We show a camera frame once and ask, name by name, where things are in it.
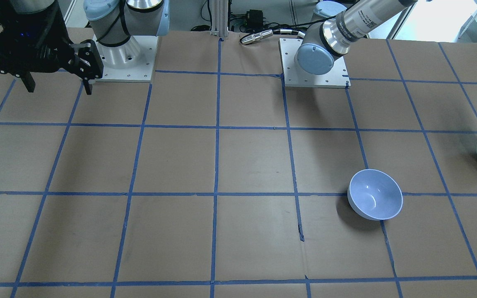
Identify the aluminium frame post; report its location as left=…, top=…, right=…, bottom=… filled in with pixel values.
left=208, top=0, right=230, bottom=40

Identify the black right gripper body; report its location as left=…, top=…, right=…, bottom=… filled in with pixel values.
left=0, top=0, right=75, bottom=76

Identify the brown paper table cover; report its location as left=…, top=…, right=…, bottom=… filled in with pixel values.
left=0, top=31, right=477, bottom=298

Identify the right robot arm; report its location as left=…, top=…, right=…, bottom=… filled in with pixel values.
left=0, top=0, right=170, bottom=95

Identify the blue bowl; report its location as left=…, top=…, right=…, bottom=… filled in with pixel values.
left=347, top=168, right=404, bottom=221

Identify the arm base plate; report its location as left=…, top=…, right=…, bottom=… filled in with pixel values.
left=279, top=38, right=352, bottom=89
left=95, top=36, right=159, bottom=82

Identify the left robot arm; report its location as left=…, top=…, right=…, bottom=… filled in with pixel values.
left=84, top=0, right=416, bottom=76

